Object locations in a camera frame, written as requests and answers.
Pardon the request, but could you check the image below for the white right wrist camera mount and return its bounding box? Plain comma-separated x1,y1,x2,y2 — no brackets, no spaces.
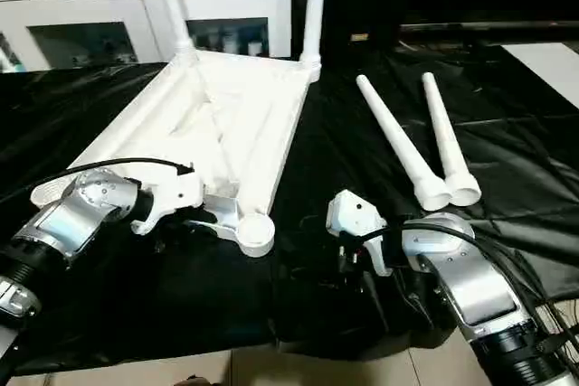
326,190,395,277

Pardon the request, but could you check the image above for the white plastic table leg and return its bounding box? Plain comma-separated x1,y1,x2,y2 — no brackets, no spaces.
422,71,482,208
300,0,328,80
149,0,198,66
355,74,452,212

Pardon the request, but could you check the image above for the white plastic table top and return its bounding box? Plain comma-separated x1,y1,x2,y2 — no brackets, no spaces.
30,50,322,258

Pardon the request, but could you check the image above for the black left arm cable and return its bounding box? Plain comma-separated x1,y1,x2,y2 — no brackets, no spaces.
0,157,195,206

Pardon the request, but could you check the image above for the white board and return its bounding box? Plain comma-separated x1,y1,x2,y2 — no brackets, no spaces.
503,42,579,111

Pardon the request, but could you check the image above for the black plastic mat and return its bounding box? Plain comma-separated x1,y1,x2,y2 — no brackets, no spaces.
0,42,579,373

